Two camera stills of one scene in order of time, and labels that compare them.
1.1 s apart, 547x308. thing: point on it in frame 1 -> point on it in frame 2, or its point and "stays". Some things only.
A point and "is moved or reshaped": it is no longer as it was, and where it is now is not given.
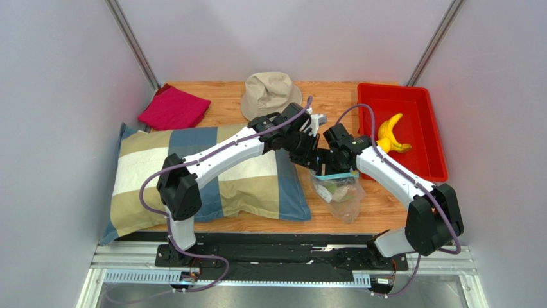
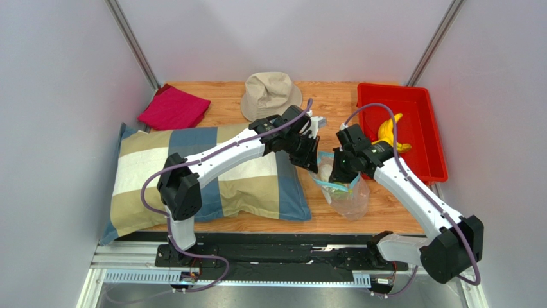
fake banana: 386,138 stays
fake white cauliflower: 331,192 is moved or reshaped
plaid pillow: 263,188 stays
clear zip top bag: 342,192 is moved or reshaped
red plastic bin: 417,127 stays
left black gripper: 310,158 stays
